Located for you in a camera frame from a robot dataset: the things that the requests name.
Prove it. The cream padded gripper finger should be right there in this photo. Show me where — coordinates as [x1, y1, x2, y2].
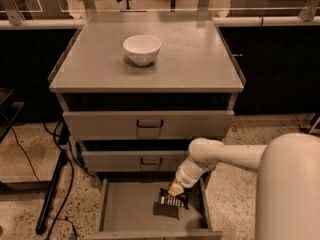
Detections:
[168, 181, 184, 196]

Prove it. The black rxbar chocolate bar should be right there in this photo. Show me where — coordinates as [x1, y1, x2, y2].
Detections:
[158, 188, 188, 209]

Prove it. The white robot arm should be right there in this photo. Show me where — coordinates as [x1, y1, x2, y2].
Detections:
[169, 133, 320, 240]

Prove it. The bottom grey drawer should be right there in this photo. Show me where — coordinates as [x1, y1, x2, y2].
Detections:
[83, 179, 223, 240]

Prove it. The grey drawer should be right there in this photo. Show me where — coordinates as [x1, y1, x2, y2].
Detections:
[82, 151, 188, 172]
[63, 111, 234, 140]
[83, 179, 223, 240]

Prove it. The middle grey drawer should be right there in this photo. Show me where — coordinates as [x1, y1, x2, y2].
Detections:
[82, 151, 188, 172]

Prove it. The grey drawer cabinet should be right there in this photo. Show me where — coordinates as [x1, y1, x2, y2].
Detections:
[48, 10, 247, 240]

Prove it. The top grey drawer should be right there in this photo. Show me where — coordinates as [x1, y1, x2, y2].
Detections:
[63, 111, 234, 140]

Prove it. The wheeled cart base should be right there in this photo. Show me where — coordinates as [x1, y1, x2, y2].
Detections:
[300, 112, 320, 134]

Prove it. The white ceramic bowl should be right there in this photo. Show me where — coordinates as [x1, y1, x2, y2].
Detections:
[123, 35, 161, 66]

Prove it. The dark side table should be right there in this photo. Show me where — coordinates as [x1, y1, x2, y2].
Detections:
[0, 88, 24, 143]

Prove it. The black floor cable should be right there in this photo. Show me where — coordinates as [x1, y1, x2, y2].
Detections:
[0, 112, 95, 240]

